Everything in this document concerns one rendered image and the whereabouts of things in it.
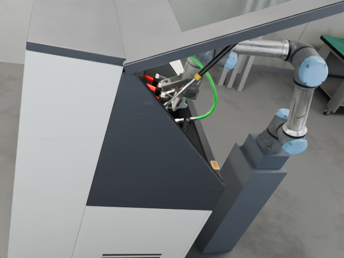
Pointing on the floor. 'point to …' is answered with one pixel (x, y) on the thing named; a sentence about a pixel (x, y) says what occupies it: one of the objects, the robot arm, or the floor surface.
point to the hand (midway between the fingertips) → (172, 108)
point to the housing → (62, 121)
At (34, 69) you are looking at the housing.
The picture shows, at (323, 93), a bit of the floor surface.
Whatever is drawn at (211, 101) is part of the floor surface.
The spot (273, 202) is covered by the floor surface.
